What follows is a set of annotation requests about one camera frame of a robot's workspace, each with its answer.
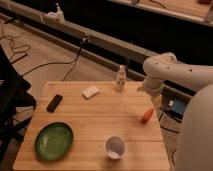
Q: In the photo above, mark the green ceramic plate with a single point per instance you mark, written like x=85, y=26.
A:
x=54, y=141

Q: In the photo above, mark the orange carrot toy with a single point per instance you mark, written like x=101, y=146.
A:
x=147, y=115

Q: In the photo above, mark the black chair frame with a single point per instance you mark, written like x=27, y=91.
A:
x=13, y=94

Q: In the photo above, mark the white sponge block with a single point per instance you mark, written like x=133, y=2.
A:
x=90, y=92

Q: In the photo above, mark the blue power box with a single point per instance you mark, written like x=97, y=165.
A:
x=177, y=107

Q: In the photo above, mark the white ceramic cup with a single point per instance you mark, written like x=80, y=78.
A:
x=114, y=147

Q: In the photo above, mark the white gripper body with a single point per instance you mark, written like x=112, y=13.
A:
x=152, y=87

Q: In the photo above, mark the small clear bottle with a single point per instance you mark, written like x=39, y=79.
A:
x=121, y=78

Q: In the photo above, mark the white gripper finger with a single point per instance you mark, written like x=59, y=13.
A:
x=156, y=103

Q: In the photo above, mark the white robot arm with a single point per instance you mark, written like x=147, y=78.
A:
x=195, y=139

